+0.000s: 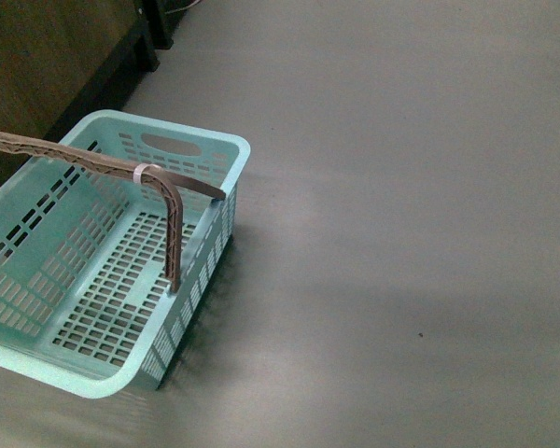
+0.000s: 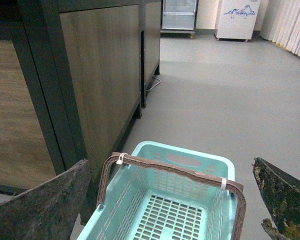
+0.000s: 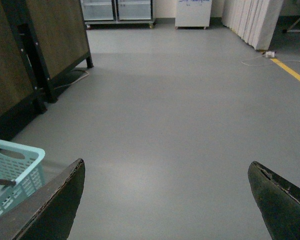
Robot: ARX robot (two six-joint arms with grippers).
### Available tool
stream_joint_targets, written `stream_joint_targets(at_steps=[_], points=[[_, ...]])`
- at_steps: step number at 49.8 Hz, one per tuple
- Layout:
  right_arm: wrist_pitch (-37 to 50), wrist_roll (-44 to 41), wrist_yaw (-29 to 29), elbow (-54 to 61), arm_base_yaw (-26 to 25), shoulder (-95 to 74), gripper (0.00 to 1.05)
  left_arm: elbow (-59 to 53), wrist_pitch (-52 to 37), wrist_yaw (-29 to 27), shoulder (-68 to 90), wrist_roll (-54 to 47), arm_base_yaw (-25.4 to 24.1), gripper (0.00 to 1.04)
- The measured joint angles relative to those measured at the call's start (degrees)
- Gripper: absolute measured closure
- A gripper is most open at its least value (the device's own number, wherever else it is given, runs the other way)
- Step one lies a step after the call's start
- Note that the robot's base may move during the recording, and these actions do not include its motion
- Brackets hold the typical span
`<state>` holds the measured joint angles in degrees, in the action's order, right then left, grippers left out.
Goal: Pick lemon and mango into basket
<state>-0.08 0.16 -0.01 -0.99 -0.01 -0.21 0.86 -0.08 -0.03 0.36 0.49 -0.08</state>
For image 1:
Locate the dark wooden cabinet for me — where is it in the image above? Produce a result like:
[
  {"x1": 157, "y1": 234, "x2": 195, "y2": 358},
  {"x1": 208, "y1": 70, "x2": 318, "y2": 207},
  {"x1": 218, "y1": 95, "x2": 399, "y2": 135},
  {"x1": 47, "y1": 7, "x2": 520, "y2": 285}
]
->
[{"x1": 0, "y1": 0, "x2": 188, "y2": 197}]

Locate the light blue plastic basket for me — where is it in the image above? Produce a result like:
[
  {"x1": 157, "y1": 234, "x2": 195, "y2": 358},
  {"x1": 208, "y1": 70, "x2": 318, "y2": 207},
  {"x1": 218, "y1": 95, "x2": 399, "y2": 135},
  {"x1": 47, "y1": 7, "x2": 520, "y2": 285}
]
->
[{"x1": 0, "y1": 110, "x2": 250, "y2": 399}]

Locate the white zip tie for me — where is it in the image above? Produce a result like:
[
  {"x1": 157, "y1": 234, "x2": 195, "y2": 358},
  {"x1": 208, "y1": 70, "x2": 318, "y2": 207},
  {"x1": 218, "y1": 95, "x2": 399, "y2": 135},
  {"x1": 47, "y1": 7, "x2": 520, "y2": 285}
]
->
[{"x1": 133, "y1": 162, "x2": 161, "y2": 185}]

